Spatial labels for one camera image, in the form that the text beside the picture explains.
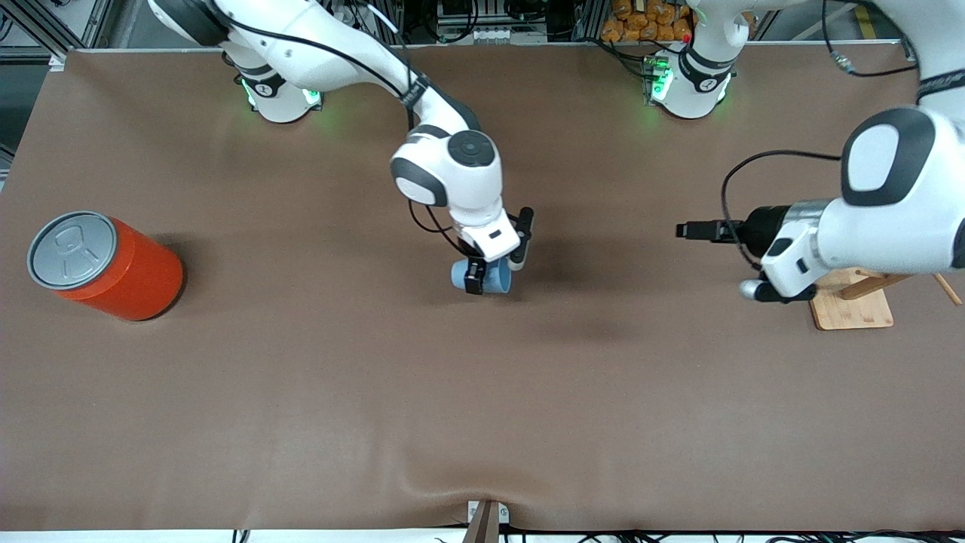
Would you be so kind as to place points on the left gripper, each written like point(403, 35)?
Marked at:
point(763, 223)

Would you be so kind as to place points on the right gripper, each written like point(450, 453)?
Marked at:
point(475, 276)

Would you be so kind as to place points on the blue plastic cup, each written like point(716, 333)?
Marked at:
point(497, 279)

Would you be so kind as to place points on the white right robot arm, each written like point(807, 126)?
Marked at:
point(445, 166)

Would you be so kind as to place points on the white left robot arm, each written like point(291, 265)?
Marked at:
point(889, 226)

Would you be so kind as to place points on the wooden mug tree stand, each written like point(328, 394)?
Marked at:
point(852, 313)

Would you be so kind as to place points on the brown table mat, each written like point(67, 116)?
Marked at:
point(301, 377)

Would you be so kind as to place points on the bag of orange items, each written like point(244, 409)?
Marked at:
point(648, 19)

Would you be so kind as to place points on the white connector strip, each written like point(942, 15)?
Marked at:
point(490, 34)

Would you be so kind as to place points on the orange can with grey lid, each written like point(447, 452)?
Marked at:
point(128, 275)

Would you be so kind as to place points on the metal clamp bracket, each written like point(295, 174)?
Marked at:
point(486, 520)

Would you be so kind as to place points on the aluminium frame profile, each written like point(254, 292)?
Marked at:
point(34, 26)

